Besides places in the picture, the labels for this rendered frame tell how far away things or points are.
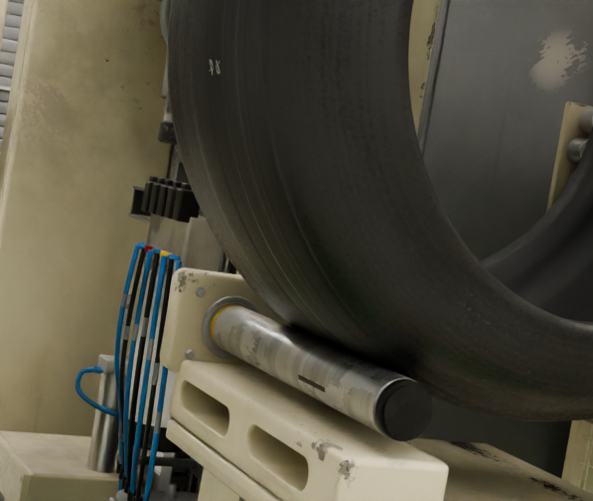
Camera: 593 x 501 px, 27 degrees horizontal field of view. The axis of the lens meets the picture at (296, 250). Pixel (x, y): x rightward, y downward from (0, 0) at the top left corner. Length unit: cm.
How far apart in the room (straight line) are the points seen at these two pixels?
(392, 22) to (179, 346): 46
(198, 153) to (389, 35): 22
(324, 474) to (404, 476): 6
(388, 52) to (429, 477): 30
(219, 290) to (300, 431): 28
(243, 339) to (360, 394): 23
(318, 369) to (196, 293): 24
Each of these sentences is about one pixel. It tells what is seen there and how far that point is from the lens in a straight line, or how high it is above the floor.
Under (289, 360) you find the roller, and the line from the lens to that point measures 102.
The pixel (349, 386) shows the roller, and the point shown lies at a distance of 93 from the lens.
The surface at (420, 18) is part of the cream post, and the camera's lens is 130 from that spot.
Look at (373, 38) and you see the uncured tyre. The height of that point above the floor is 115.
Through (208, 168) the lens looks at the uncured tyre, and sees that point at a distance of 98.
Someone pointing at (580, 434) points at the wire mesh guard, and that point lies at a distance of 148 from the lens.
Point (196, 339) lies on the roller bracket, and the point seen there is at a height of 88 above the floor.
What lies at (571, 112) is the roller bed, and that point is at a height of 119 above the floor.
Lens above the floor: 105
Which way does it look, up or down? 3 degrees down
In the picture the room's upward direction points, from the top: 10 degrees clockwise
